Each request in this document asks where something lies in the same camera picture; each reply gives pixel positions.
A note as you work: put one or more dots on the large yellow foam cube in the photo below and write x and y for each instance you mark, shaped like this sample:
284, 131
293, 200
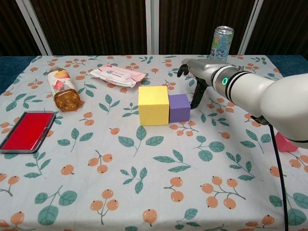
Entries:
152, 113

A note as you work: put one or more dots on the pink small block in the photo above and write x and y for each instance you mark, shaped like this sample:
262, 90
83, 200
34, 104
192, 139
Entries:
284, 145

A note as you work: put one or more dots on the floral leaf print tablecloth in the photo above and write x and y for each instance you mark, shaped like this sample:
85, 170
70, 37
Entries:
134, 168

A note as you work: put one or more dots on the light blue drink can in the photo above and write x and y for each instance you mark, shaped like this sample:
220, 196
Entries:
221, 45

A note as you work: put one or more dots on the red ink pad case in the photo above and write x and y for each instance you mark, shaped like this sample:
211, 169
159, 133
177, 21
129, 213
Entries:
24, 131

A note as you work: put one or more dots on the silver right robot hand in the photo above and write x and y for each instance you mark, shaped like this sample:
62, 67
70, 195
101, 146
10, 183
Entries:
204, 71

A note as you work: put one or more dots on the dark pleated divider panel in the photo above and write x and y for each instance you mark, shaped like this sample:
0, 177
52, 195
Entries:
96, 26
12, 26
192, 24
284, 26

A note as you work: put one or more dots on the blue table cover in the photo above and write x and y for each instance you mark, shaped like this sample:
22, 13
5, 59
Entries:
9, 68

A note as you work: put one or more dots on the medium purple foam cube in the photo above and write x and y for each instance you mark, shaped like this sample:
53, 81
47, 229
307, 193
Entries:
179, 110

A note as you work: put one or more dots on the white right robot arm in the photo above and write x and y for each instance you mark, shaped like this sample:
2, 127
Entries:
264, 96

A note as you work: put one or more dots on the peach tea plastic bottle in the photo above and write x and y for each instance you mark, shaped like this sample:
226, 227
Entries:
61, 84

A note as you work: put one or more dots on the pink wet wipes pack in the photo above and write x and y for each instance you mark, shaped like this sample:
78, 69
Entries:
115, 75

